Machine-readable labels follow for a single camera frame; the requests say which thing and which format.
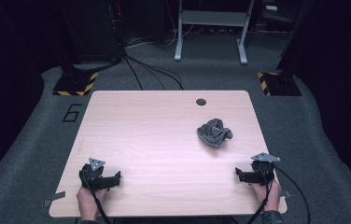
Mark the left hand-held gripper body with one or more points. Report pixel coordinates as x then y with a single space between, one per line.
93 174

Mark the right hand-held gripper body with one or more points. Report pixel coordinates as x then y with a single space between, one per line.
263 169

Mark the gray knitted cloth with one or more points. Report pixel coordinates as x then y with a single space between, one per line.
214 134

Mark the person's left hand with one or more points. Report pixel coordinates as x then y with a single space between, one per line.
88 202

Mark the person's right hand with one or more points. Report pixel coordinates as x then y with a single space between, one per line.
268 196

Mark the gray tape strip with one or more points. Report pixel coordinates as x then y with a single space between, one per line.
55 198
285 193

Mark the black stand column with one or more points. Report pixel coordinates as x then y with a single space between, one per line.
292 37

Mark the black equipment cabinet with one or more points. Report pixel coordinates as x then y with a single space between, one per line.
91 28

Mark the black yellow striped base plate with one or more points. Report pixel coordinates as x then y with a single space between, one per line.
278 84
75 84

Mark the white metal stand frame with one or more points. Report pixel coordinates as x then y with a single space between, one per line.
214 18

